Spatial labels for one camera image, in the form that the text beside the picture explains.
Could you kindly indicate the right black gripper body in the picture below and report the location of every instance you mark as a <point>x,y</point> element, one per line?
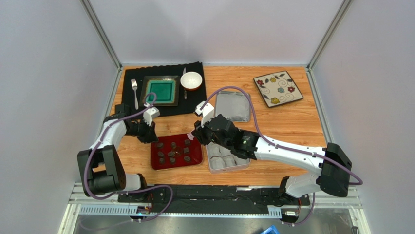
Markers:
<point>201,131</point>

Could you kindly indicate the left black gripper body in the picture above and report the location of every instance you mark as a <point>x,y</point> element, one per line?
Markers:
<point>141,130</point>

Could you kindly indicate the silver tin with paper cups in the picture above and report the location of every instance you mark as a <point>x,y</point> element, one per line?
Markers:
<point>221,160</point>

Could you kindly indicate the red lacquer tray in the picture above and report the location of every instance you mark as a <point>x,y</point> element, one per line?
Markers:
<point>195,152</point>

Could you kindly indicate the pink handled metal tongs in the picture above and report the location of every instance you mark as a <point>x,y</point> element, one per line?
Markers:
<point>190,136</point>

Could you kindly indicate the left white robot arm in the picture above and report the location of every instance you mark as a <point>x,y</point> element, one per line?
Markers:
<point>100,167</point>

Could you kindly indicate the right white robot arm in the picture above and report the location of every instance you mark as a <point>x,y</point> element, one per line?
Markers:
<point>328,168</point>

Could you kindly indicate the silver tin lid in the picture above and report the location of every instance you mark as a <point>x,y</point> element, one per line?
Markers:
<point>234,106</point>

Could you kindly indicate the black cloth placemat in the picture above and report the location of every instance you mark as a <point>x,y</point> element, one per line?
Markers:
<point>185,106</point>

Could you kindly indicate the silver fork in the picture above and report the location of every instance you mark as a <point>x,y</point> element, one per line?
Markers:
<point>134,88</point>

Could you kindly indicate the green square plate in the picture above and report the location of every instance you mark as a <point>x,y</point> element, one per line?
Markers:
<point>166,89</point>

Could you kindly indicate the white bowl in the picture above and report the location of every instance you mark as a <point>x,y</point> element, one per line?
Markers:
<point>191,80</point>

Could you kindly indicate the silver knife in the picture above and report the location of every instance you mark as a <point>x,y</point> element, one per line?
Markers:
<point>185,92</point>

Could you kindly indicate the floral square plate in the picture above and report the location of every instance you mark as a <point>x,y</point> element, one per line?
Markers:
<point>277,89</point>

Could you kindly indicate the blue plastic bin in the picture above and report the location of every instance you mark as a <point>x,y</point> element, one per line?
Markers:
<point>271,230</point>

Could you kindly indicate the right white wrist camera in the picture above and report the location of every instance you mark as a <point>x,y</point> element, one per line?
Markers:
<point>206,111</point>

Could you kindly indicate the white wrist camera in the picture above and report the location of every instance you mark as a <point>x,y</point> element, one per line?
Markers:
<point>150,114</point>
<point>206,111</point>

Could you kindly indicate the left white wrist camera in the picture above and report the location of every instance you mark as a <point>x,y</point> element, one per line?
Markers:
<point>150,114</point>

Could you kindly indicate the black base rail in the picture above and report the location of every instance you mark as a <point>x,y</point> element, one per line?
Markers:
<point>214,200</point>

